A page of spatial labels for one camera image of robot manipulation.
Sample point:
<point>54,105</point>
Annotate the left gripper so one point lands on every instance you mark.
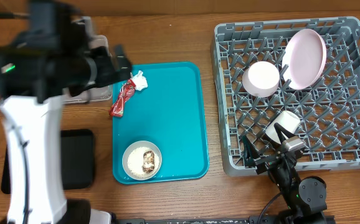
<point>111,74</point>

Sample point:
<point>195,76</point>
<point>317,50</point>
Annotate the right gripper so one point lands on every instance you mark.
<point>251,155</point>

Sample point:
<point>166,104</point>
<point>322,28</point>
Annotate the white paper cup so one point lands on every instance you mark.
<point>286,119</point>

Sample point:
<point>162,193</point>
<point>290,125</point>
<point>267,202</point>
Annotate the white tissue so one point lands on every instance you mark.
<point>139,81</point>

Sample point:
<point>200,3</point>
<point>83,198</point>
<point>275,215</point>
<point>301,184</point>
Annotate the pink small bowl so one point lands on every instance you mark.
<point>261,79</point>

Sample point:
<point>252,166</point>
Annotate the pink round plate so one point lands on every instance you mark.
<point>305,57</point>

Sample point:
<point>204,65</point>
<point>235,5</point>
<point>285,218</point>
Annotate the grey bowl with rice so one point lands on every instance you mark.
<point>132,160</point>

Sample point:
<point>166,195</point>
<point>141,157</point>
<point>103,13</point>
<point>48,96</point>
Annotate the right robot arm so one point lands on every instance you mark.
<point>305,198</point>

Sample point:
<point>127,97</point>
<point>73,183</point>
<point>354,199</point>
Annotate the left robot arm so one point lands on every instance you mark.
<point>53,55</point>

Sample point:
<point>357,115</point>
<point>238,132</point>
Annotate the grey dishwasher rack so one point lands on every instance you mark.
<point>329,109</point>

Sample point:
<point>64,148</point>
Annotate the clear plastic bin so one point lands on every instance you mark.
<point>95,94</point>

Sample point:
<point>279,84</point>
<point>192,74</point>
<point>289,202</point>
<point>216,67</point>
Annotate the red snack wrapper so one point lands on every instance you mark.
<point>126,92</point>

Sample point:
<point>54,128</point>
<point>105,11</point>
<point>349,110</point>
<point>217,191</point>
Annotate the teal serving tray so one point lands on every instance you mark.
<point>170,114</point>

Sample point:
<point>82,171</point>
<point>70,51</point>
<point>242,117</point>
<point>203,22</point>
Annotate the black plastic tray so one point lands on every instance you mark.
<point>77,158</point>

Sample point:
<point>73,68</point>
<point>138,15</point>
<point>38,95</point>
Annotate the brown food piece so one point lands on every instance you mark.
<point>148,162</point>

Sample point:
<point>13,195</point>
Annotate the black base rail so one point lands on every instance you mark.
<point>269,219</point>

